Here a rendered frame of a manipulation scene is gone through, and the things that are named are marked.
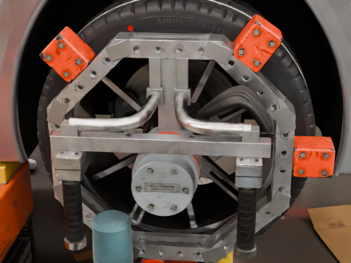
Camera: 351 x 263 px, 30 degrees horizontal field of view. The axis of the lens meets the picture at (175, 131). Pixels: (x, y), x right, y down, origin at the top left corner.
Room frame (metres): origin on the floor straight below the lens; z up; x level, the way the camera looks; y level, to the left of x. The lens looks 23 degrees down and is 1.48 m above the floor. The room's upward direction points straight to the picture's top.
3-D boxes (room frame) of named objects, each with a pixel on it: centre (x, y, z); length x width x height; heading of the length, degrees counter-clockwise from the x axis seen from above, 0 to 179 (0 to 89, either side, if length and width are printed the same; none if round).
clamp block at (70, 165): (1.15, 0.20, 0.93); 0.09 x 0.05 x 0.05; 175
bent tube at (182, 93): (1.21, -0.08, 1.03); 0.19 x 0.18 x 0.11; 175
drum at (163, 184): (1.27, 0.02, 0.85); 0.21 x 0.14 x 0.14; 175
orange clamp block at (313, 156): (1.32, -0.30, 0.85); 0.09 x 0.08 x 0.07; 85
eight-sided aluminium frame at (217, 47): (1.34, 0.01, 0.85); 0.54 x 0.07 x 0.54; 85
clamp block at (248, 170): (1.12, -0.14, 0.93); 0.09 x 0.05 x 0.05; 175
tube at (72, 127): (1.23, 0.12, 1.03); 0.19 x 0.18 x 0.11; 175
